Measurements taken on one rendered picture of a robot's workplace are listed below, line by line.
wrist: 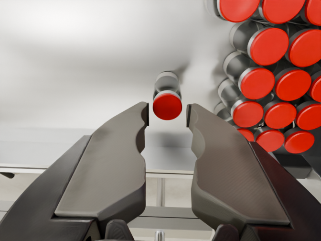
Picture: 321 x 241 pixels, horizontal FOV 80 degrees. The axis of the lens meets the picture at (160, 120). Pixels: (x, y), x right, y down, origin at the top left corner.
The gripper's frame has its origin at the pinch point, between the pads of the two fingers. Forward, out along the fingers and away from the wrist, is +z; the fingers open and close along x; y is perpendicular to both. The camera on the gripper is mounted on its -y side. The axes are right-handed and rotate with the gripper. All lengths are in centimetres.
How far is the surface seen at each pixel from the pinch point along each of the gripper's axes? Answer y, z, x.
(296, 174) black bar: 9.4, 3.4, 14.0
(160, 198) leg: 88, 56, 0
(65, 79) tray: 0.4, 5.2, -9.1
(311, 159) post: 8.5, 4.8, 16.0
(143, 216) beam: 87, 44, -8
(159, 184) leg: 88, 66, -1
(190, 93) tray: 1.3, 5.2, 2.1
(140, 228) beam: 87, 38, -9
